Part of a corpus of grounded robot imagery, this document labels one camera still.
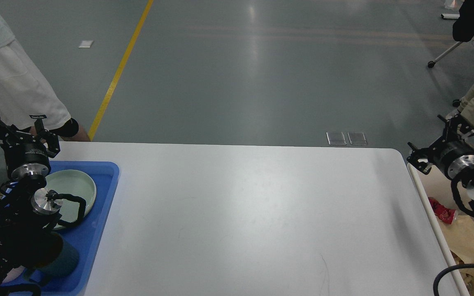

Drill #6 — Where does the person in white shorts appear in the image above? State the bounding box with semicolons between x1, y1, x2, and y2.
0;15;90;142

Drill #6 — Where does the teal mug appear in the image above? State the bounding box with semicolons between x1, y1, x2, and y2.
22;232;79;286

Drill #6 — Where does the office chair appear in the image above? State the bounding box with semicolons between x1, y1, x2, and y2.
428;0;474;69

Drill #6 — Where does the pink mug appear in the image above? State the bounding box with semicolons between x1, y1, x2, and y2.
1;266;26;284

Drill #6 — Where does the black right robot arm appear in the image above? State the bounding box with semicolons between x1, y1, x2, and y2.
407;114;474;262

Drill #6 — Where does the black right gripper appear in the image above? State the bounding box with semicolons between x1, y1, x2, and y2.
407;114;474;180

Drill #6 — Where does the crushed red can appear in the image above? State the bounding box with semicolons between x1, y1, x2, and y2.
428;197;458;224

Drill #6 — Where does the green plate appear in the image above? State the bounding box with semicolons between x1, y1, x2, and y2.
46;170;97;222

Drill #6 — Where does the beige waste bin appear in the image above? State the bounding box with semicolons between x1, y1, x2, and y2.
407;164;474;296

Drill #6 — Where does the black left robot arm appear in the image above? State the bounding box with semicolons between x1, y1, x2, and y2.
0;118;86;296

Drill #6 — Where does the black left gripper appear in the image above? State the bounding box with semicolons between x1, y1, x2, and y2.
0;118;60;180

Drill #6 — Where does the brown paper bag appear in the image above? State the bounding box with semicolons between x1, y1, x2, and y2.
436;215;474;296

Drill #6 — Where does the blue plastic tray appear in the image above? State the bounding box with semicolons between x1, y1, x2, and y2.
1;161;120;296

